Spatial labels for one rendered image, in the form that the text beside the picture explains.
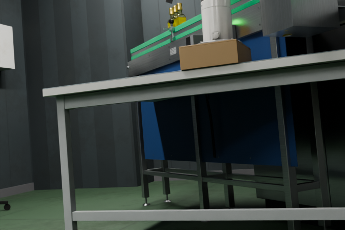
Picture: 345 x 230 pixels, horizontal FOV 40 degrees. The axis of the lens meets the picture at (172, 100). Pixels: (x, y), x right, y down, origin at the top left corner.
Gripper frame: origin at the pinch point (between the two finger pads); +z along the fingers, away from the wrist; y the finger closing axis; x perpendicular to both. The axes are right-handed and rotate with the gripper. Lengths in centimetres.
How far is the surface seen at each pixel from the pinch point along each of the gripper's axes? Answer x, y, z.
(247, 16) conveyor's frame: 36.8, 1.9, 0.1
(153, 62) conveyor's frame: -5, -95, 5
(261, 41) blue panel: 45.3, 4.6, 11.1
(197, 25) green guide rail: 16.1, -42.3, -6.5
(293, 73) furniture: 54, 39, 33
